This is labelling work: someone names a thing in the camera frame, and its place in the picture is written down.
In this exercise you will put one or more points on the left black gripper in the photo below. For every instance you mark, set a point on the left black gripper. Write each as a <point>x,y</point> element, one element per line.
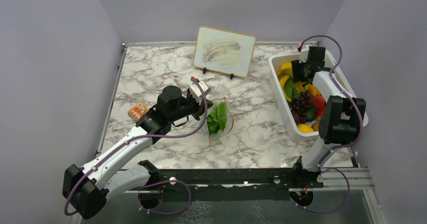
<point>200,109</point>

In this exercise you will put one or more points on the green lettuce head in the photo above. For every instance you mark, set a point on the green lettuce head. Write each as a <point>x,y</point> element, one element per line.
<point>217,119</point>

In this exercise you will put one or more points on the clear zip top bag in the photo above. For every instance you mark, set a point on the clear zip top bag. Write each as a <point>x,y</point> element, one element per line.
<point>221,93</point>

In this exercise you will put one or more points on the yellow banana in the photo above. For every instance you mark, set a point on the yellow banana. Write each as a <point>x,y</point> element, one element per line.
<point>285,77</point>

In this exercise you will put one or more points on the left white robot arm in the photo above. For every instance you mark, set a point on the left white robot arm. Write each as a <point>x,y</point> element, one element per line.
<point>88,188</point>

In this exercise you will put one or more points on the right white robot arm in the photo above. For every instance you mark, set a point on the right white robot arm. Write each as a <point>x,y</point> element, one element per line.
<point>343,116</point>

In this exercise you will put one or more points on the orange snack packet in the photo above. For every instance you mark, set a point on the orange snack packet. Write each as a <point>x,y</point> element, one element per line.
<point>137,111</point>

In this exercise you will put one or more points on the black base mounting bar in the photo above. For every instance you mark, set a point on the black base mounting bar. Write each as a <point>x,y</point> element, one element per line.
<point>179,185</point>

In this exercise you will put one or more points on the dark grapes bunch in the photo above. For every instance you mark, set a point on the dark grapes bunch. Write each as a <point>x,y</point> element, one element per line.
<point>299,106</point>

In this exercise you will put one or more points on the green avocado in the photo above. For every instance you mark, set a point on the green avocado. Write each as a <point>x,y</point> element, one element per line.
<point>311,114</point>

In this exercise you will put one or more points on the yellow bell pepper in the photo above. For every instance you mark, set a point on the yellow bell pepper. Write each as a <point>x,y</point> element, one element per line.
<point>313,91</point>

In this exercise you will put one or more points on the pink peach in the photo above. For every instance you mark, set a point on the pink peach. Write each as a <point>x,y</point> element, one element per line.
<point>318,102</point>

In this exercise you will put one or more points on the red apple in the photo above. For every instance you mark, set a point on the red apple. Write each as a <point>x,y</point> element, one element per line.
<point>319,113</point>

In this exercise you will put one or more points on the white plastic bin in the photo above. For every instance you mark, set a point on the white plastic bin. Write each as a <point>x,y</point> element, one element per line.
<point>337,85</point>

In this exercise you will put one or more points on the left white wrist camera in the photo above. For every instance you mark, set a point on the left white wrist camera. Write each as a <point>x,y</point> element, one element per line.
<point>197,88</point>

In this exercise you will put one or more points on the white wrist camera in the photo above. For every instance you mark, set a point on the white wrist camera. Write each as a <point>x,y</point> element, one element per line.
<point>197,88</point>
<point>303,50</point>

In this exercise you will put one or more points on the small whiteboard with wood frame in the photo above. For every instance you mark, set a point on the small whiteboard with wood frame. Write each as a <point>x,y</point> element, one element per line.
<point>224,51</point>

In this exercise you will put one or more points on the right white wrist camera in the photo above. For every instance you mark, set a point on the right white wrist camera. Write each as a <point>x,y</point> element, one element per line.
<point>303,50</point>

